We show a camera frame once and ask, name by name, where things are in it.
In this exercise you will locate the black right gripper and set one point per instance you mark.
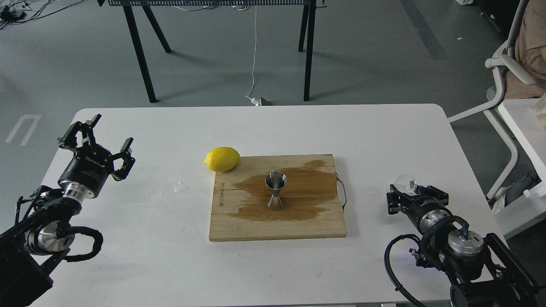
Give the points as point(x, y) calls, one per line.
point(424, 212)

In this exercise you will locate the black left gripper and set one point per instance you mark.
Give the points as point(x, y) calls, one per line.
point(91, 165)

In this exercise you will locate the small clear glass cup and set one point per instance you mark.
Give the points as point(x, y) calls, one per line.
point(406, 184)

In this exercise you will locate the steel double jigger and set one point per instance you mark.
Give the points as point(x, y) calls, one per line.
point(275, 181)

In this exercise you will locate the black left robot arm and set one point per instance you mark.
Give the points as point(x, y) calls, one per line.
point(42, 236)

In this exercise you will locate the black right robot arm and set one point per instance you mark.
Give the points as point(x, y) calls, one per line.
point(481, 270)

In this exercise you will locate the wooden cutting board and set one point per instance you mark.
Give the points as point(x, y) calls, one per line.
point(311, 203)

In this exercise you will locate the yellow lemon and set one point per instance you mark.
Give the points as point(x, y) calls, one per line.
point(221, 159)

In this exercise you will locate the white side table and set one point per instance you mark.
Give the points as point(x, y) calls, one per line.
point(519, 116)

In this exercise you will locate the white office chair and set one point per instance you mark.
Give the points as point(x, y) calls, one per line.
point(502, 61)

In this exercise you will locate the person in beige shirt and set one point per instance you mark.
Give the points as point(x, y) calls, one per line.
point(530, 53)

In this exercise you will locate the black metal frame table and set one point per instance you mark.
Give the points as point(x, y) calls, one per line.
point(208, 41)

